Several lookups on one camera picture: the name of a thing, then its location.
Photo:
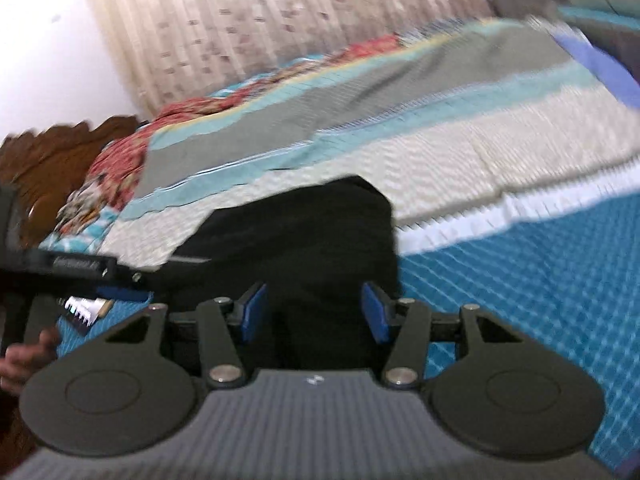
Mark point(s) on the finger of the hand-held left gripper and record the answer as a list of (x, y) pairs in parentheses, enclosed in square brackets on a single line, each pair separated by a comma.
[(160, 271), (122, 293)]

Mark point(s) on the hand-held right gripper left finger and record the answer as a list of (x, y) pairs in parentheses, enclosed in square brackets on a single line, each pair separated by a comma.
[(255, 311)]

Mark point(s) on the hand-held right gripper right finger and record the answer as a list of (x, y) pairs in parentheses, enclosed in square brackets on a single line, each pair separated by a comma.
[(375, 316)]

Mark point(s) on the black pants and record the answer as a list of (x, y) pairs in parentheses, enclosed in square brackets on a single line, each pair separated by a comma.
[(310, 250)]

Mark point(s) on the person's left hand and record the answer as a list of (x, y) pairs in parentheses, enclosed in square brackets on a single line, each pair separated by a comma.
[(25, 360)]

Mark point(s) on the wooden stick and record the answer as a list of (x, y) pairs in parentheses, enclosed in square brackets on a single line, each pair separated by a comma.
[(104, 308)]

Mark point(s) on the carved wooden headboard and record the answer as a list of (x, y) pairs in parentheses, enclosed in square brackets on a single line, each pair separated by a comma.
[(55, 165)]

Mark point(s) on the blue patterned striped bedsheet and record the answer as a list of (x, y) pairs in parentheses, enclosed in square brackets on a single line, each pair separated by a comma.
[(475, 185)]

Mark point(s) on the beige patterned curtain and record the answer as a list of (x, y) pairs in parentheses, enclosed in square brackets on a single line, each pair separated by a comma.
[(280, 20)]

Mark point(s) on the lavender blue cloth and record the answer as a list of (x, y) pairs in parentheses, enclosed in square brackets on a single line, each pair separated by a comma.
[(597, 62)]

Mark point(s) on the teal edged furniture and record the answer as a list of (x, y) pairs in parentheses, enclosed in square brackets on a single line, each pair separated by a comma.
[(600, 19)]

